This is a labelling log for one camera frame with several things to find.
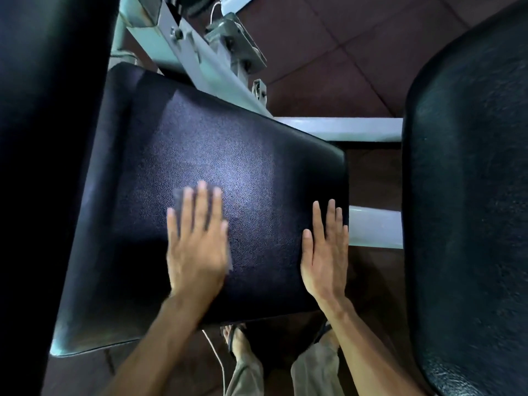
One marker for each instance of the person's left hand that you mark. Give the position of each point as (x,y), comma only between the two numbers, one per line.
(198,259)

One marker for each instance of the person's right hand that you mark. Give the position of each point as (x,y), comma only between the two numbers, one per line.
(326,268)

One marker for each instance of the person's right thumb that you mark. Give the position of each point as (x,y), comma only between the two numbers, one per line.
(307,247)

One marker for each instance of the person's left little finger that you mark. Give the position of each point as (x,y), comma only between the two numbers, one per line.
(173,226)

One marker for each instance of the person's right little finger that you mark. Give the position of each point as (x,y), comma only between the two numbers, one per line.
(345,239)

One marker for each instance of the person's right middle finger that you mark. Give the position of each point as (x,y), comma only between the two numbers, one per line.
(331,222)

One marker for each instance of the person's left thumb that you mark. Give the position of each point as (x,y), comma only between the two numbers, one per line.
(225,241)

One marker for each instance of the person's left middle finger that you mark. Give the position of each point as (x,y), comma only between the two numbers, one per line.
(202,206)

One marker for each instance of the grey wiping cloth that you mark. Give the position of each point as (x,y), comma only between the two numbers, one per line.
(178,198)

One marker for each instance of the person's right forearm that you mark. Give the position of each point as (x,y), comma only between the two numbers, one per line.
(363,350)

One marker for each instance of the person's left forearm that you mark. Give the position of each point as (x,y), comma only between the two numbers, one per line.
(161,346)

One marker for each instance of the black padded bench seat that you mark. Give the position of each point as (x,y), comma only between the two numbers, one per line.
(255,189)

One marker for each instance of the person's right sandalled foot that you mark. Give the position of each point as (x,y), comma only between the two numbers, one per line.
(325,332)

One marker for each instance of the person's sandalled foot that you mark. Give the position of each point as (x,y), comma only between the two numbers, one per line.
(325,332)
(238,342)

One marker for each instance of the person's left sandalled foot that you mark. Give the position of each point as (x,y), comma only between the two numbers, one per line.
(238,342)

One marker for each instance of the person's beige trousers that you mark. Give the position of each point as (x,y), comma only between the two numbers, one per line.
(317,371)

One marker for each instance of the rounded black textured pad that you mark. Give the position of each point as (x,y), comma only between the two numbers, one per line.
(470,202)

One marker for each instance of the tall black upright pad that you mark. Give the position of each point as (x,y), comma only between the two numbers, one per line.
(45,160)

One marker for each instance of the grey metal machine frame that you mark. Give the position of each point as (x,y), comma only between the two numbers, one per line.
(198,57)

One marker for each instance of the grey metal bracket plate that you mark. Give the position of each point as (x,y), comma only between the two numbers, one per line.
(235,41)

